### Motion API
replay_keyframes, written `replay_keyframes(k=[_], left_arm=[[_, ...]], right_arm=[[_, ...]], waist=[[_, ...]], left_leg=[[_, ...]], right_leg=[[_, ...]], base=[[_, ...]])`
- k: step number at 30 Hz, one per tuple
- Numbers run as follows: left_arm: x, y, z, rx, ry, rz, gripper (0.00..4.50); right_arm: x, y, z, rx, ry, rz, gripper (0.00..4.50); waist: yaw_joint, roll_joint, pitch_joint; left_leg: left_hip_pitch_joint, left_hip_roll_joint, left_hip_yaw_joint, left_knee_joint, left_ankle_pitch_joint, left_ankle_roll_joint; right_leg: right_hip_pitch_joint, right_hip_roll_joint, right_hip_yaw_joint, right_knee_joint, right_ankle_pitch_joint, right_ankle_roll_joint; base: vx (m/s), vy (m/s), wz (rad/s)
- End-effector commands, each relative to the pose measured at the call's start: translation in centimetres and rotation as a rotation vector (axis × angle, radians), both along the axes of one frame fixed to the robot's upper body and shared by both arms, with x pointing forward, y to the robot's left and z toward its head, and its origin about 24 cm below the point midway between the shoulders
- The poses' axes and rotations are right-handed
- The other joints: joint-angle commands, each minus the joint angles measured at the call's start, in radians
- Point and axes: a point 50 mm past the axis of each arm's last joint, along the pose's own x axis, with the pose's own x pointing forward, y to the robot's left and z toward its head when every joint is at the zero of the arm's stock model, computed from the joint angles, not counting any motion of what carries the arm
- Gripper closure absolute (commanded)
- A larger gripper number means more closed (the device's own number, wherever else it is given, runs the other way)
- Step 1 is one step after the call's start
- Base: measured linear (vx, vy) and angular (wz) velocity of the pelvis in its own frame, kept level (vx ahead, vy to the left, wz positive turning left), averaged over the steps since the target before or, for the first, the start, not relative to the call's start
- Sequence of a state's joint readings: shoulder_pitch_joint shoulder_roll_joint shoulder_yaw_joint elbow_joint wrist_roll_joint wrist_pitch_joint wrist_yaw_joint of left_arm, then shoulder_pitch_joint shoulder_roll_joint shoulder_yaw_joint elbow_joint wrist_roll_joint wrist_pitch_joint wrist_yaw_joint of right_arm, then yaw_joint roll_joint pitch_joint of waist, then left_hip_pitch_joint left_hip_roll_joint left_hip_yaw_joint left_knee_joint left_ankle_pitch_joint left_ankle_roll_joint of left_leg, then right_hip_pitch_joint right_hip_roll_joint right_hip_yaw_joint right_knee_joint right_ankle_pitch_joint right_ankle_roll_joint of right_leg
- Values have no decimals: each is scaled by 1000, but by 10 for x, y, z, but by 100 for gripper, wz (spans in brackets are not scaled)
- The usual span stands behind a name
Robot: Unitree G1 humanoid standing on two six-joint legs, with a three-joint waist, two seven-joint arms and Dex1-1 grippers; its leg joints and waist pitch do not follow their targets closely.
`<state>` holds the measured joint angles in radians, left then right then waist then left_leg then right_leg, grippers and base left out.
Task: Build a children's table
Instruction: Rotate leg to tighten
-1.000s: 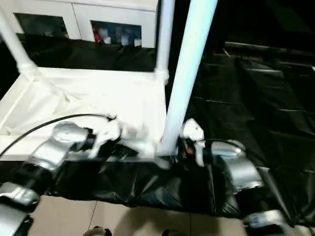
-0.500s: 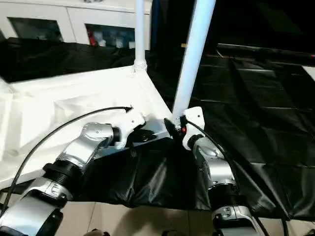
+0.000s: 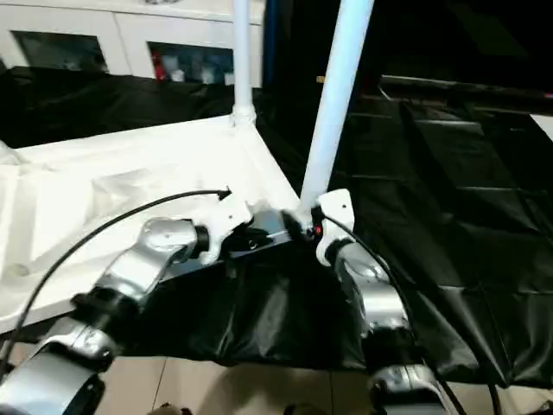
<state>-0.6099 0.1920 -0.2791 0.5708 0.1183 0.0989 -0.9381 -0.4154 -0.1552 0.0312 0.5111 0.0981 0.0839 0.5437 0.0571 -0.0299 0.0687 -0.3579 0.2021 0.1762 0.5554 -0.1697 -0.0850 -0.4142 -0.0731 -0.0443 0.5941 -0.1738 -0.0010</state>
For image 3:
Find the white plastic table leg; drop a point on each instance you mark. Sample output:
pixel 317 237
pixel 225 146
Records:
pixel 243 56
pixel 337 95

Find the white plastic table top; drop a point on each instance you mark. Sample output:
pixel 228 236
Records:
pixel 129 155

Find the black table mat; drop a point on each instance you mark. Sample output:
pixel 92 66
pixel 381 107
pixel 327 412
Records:
pixel 268 311

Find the dark brown round object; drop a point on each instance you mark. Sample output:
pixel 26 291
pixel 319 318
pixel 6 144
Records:
pixel 170 409

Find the black long bar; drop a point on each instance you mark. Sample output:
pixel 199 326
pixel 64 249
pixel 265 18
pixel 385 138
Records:
pixel 453 85

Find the white glass-door cabinet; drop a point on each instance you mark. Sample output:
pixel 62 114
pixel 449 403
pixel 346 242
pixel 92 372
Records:
pixel 121 21

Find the white flat board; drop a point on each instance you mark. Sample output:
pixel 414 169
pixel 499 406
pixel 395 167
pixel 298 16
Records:
pixel 543 125

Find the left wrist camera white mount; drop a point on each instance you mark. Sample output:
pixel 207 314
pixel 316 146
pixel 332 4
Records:
pixel 224 216

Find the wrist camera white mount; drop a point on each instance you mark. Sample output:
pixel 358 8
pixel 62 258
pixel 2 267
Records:
pixel 337 203
pixel 224 216

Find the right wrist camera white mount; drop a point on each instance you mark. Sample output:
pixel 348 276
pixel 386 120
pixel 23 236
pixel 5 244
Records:
pixel 337 203

